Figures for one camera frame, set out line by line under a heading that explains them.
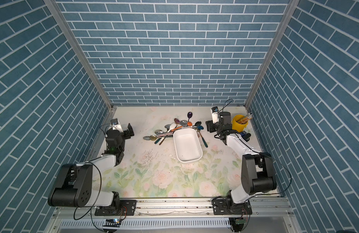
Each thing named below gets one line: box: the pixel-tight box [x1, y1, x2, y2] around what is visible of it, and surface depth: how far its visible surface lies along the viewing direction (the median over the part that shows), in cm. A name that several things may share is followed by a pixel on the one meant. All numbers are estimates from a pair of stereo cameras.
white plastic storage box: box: [173, 128, 204, 164], surface depth 100 cm
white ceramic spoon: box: [166, 122, 178, 133], surface depth 107 cm
